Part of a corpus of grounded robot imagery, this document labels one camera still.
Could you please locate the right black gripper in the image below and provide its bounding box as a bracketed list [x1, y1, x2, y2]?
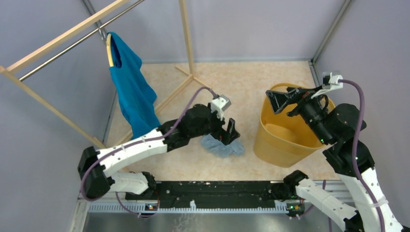
[265, 84, 332, 144]

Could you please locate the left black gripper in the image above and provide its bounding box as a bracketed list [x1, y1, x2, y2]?
[190, 107, 240, 145]

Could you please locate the light blue plastic trash bag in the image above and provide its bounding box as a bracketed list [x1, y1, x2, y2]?
[200, 134, 246, 158]

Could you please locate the yellow plastic trash bin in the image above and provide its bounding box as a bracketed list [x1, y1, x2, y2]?
[253, 97, 326, 168]

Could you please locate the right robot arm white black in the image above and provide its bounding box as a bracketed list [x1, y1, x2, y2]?
[266, 87, 409, 232]

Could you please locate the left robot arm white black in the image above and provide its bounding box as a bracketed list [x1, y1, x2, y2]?
[77, 104, 240, 201]

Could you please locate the blue t-shirt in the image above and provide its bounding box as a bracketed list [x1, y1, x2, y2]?
[108, 32, 160, 139]

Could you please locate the wooden clothes hanger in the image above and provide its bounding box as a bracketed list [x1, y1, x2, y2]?
[105, 33, 114, 67]

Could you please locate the wooden clothes rack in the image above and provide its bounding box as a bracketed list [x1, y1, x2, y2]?
[0, 0, 200, 150]

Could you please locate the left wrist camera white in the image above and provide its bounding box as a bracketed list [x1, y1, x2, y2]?
[210, 95, 232, 121]

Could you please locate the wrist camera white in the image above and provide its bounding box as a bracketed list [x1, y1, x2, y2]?
[210, 95, 232, 121]
[311, 71, 343, 99]

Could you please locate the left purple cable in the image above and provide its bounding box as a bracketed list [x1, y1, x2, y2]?
[79, 86, 221, 219]

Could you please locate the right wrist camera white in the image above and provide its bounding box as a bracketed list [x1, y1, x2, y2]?
[311, 71, 343, 99]

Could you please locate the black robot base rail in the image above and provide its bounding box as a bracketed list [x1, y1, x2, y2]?
[125, 181, 304, 209]

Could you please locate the white toothed cable duct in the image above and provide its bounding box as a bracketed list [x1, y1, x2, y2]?
[88, 201, 289, 214]

